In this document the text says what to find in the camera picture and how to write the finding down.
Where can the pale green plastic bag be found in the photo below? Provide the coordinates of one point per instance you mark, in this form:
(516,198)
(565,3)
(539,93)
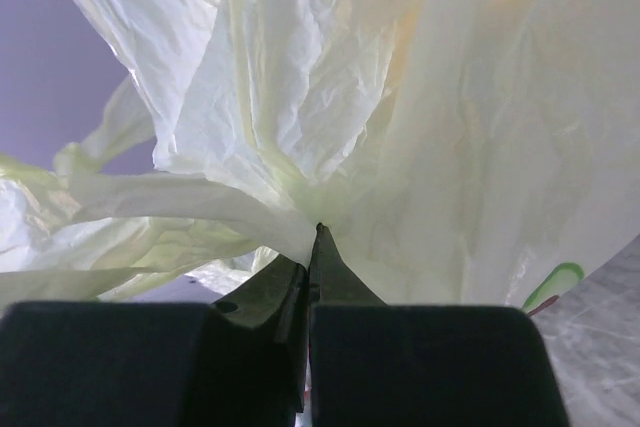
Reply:
(460,151)

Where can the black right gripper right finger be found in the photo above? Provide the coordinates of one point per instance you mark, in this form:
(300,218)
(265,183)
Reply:
(374,364)

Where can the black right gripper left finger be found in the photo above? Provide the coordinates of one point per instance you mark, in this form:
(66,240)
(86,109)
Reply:
(239,361)

